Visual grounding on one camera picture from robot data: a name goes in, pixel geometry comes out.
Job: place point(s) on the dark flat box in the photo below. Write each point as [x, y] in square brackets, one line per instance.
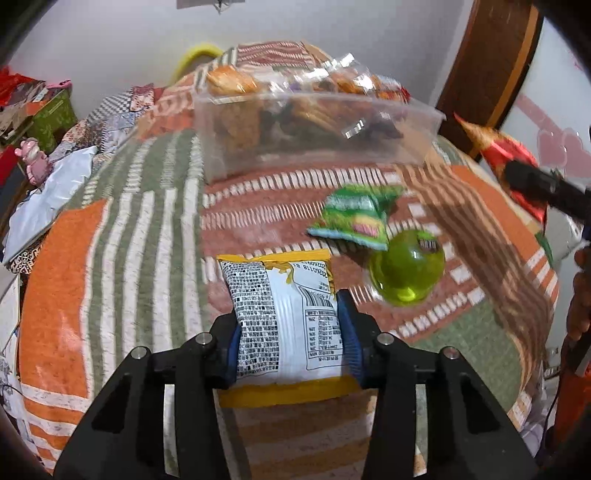
[11, 194]

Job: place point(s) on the striped patchwork blanket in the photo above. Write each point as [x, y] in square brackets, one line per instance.
[147, 258]

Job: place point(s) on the yellow hoop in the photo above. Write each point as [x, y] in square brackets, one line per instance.
[194, 53]

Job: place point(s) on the long bread packet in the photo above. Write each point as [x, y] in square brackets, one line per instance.
[238, 122]

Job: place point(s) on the short bread packet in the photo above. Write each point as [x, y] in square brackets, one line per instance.
[228, 79]

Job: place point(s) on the pink plush toy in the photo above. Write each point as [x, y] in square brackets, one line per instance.
[34, 161]

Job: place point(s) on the green storage box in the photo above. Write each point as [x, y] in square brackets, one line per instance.
[53, 117]

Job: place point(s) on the red gold snack packet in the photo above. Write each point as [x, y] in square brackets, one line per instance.
[496, 152]

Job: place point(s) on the green snack packet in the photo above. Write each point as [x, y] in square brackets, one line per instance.
[355, 217]

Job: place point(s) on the pile of papers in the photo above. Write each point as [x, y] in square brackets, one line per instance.
[23, 110]

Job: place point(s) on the yellow snack packet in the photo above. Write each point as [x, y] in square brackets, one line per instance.
[277, 323]

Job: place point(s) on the person's right hand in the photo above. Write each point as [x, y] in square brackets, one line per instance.
[581, 300]

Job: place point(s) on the small pink item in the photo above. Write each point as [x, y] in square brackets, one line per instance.
[59, 84]

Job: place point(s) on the white cloth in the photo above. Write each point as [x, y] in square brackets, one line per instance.
[51, 203]

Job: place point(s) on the clear plastic container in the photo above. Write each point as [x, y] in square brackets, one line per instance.
[295, 147]

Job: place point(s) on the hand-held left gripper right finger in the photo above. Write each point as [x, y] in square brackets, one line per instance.
[353, 341]

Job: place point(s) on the green translucent ball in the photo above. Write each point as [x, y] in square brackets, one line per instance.
[408, 267]

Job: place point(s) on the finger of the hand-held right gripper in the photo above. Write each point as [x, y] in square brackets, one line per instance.
[545, 184]

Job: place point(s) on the square bread packet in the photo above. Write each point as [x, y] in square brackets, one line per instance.
[318, 113]

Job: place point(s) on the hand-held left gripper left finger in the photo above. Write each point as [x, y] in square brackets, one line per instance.
[232, 357]

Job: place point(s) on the wooden door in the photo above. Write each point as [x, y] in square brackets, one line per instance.
[489, 69]

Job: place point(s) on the red bag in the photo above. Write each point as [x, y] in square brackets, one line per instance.
[9, 83]

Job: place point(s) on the clear crinkled snack packet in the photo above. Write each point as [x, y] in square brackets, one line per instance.
[344, 67]

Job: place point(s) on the red shoe box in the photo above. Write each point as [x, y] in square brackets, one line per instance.
[8, 164]

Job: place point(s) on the white sliding door with stickers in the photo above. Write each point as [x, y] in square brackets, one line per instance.
[554, 115]

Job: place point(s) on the floral patchwork quilt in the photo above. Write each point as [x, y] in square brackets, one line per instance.
[115, 115]

